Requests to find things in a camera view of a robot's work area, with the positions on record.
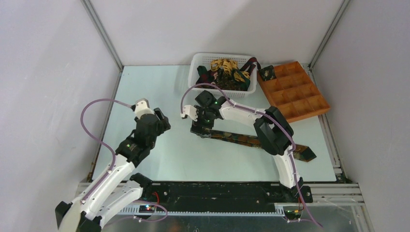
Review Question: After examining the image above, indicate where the dark floral patterned tie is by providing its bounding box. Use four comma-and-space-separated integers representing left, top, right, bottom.
197, 130, 317, 162

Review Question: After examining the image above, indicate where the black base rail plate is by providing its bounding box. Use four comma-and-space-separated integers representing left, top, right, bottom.
141, 181, 313, 213

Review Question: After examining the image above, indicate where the red navy striped tie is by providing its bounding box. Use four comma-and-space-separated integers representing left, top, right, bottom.
240, 57, 261, 75

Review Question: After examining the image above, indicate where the green navy plaid tie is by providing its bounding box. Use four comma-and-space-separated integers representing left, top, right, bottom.
195, 66, 250, 91

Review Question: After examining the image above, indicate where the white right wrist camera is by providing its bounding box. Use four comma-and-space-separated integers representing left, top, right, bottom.
180, 105, 198, 121

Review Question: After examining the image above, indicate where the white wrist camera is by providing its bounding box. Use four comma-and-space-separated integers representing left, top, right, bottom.
180, 105, 198, 121
131, 98, 154, 118

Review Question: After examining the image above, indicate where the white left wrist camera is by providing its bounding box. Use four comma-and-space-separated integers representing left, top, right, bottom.
131, 98, 154, 118

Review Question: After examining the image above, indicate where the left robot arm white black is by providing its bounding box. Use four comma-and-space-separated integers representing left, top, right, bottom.
55, 103, 171, 232

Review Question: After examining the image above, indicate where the rolled dark patterned tie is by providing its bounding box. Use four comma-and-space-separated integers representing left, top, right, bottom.
258, 65, 277, 81

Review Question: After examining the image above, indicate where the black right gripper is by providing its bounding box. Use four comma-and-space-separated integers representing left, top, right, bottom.
190, 105, 215, 138

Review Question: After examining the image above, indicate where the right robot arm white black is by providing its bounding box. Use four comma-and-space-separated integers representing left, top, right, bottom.
180, 91, 303, 202

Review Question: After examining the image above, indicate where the brown dark patterned tie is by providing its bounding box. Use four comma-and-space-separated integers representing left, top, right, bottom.
196, 72, 249, 91

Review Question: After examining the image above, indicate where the orange compartment tray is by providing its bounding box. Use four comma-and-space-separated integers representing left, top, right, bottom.
257, 61, 331, 123

